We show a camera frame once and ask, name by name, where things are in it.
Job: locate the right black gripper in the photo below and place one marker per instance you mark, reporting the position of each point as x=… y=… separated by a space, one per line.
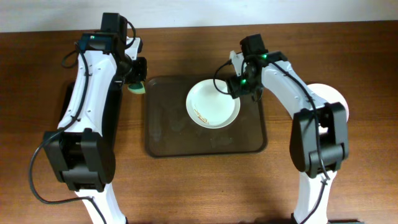
x=235 y=88

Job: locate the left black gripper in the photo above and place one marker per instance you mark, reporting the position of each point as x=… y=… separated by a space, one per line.
x=137 y=76

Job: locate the yellow green sponge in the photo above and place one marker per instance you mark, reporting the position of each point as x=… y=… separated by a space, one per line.
x=137 y=88

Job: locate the white plate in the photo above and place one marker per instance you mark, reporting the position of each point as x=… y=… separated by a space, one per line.
x=330 y=94
x=209 y=108

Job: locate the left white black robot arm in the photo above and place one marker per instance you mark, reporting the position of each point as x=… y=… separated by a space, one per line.
x=81 y=150

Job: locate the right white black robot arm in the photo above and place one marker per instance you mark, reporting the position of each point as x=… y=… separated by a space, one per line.
x=319 y=136

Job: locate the black rectangular tray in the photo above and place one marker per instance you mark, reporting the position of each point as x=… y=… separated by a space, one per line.
x=97 y=121

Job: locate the brown translucent tray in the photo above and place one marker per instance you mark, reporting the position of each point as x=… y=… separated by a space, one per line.
x=170 y=132

